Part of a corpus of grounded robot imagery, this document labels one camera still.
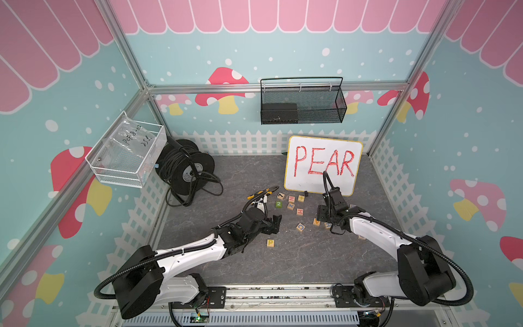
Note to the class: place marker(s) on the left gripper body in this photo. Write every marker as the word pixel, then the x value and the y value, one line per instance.
pixel 265 227

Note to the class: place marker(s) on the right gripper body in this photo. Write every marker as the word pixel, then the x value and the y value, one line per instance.
pixel 325 215

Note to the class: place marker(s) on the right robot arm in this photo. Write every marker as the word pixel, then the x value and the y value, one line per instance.
pixel 424 273

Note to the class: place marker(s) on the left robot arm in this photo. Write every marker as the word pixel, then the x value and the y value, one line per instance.
pixel 150 277

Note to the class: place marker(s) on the whiteboard with PEAR writing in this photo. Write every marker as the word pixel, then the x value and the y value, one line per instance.
pixel 309 157

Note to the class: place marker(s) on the wooden block blue C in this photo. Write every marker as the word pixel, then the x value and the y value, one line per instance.
pixel 300 227

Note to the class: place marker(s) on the yellow black pliers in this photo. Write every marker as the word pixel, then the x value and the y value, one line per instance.
pixel 261 194

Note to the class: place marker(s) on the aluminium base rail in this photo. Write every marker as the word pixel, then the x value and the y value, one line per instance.
pixel 238 296

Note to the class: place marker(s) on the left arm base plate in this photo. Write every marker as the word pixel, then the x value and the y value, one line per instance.
pixel 211 298

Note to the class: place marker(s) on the black cable reel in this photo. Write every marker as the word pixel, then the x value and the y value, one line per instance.
pixel 186 170

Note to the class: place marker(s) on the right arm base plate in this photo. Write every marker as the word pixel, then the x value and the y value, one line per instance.
pixel 346 296

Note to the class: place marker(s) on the black wire mesh basket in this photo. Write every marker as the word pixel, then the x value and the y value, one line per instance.
pixel 286 101

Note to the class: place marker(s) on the clear plastic wall bin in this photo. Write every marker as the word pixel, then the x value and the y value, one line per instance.
pixel 127 153

